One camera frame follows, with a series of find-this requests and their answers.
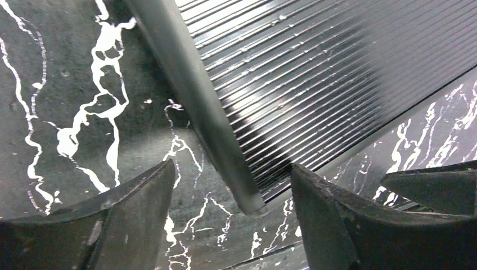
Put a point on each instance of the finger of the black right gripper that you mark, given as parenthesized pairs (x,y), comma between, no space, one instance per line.
(447,189)

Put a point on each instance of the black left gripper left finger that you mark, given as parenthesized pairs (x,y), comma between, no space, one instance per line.
(118,229)

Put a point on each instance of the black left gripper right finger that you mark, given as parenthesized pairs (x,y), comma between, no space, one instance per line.
(341,230)

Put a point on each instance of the black poker chip case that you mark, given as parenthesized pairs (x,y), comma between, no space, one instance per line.
(269,84)

